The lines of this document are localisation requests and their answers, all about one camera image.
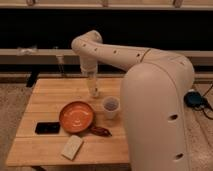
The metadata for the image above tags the wooden slatted table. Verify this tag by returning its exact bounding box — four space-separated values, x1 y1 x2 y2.
6 78 129 166

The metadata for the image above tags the black smartphone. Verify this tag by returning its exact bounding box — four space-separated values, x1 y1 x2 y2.
35 122 60 134

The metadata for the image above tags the dark red chili pepper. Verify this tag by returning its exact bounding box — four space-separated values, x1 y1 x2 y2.
90 126 111 137

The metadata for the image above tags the black power adapter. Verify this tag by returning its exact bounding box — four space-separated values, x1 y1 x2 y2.
184 91 204 108

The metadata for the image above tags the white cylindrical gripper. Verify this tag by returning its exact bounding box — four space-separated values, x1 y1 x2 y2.
80 57 99 98

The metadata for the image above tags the grey horizontal shelf rail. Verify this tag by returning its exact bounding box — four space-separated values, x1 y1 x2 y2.
0 49 213 66

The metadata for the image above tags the translucent plastic cup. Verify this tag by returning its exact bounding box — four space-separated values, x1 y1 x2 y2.
102 96 120 119

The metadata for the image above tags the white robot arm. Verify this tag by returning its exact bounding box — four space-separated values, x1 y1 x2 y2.
71 30 194 171

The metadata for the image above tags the white rectangular remote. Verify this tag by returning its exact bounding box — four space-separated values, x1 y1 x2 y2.
61 135 83 160

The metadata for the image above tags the orange round plate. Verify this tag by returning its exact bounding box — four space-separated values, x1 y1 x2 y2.
59 101 94 133

